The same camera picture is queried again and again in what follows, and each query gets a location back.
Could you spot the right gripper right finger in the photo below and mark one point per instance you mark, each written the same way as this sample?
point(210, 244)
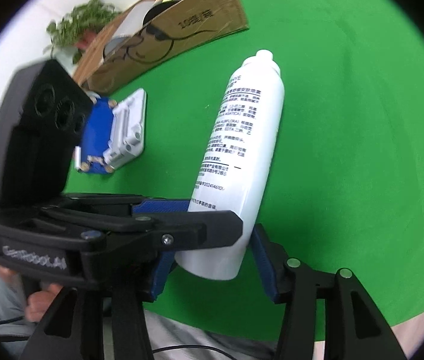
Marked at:
point(355, 328)

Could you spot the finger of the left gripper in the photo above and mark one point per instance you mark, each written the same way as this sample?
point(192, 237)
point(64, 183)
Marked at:
point(158, 206)
point(150, 233)

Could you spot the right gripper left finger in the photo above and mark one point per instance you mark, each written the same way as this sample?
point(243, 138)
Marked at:
point(72, 327)

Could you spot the white spray bottle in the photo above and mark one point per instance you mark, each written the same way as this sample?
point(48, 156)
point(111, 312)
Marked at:
point(234, 170)

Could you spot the blue stapler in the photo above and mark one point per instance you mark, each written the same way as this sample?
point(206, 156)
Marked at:
point(88, 155)

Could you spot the person's left hand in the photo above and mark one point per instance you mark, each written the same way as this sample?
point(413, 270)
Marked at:
point(39, 302)

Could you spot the white plastic holder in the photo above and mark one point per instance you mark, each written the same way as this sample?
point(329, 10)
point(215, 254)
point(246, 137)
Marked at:
point(127, 135)

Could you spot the green table cloth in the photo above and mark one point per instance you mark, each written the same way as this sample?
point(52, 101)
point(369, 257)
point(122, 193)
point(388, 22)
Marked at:
point(346, 186)

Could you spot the grey tape roll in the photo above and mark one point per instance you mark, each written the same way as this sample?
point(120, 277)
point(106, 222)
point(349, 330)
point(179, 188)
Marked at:
point(132, 23)

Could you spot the potted plant in red pot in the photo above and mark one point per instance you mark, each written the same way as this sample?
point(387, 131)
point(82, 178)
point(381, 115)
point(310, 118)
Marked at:
point(78, 28)

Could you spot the brown cardboard box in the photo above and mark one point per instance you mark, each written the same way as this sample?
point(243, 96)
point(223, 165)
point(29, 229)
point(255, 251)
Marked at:
point(169, 29)

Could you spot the black camera box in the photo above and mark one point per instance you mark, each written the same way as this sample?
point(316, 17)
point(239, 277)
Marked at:
point(42, 118)

